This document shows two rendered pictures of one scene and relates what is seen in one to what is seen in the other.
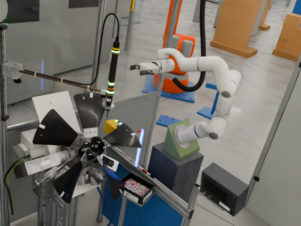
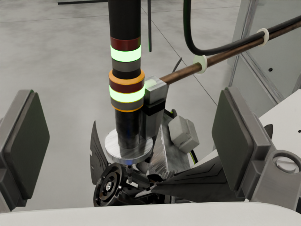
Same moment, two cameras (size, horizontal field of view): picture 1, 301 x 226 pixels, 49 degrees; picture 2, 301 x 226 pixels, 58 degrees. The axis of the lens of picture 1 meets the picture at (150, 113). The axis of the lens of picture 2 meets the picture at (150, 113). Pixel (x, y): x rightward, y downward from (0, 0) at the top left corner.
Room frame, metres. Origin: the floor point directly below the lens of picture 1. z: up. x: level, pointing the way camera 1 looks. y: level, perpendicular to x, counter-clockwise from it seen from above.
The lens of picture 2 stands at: (1.99, 0.07, 1.74)
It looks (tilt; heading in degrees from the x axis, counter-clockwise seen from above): 39 degrees down; 134
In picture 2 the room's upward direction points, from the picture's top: 2 degrees clockwise
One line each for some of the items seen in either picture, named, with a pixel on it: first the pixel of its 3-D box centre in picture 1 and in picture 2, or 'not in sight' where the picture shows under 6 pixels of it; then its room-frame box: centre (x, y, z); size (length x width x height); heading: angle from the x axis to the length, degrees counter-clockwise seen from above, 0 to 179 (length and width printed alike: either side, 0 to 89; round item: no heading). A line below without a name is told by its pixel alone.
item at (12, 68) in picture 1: (11, 69); not in sight; (1.84, 0.88, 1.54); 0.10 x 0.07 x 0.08; 84
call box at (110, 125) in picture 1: (115, 129); not in sight; (2.24, 0.24, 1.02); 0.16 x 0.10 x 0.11; 49
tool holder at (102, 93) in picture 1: (107, 99); (134, 119); (1.77, 0.27, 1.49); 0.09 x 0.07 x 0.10; 84
